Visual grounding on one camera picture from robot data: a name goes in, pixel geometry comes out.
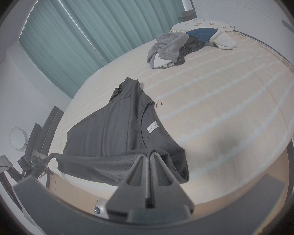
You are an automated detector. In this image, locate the black T-shirt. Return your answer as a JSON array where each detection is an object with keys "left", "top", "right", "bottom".
[{"left": 49, "top": 77, "right": 189, "bottom": 188}]

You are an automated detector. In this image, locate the white printed pillow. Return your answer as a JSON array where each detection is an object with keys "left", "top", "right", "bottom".
[{"left": 170, "top": 19, "right": 236, "bottom": 33}]

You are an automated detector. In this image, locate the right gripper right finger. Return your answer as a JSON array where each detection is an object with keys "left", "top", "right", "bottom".
[{"left": 149, "top": 151, "right": 195, "bottom": 215}]

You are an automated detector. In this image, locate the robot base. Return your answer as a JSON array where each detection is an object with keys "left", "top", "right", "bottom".
[{"left": 93, "top": 197, "right": 109, "bottom": 216}]

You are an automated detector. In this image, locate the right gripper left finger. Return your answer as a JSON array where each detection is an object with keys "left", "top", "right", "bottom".
[{"left": 106, "top": 154, "right": 147, "bottom": 217}]

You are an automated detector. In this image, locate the grey bedside table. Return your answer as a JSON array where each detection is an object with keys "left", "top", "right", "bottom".
[{"left": 181, "top": 9, "right": 194, "bottom": 21}]

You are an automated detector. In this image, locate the bed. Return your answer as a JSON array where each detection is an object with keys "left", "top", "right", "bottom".
[{"left": 47, "top": 0, "right": 294, "bottom": 217}]

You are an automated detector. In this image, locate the pile of clothes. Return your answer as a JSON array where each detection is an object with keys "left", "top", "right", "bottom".
[{"left": 147, "top": 28, "right": 237, "bottom": 70}]

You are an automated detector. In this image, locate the blue-green curtain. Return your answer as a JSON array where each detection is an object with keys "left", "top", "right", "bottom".
[
  {"left": 50, "top": 0, "right": 187, "bottom": 64},
  {"left": 18, "top": 0, "right": 107, "bottom": 100}
]

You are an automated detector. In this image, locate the black chest of drawers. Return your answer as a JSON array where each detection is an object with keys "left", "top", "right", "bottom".
[{"left": 38, "top": 106, "right": 65, "bottom": 156}]

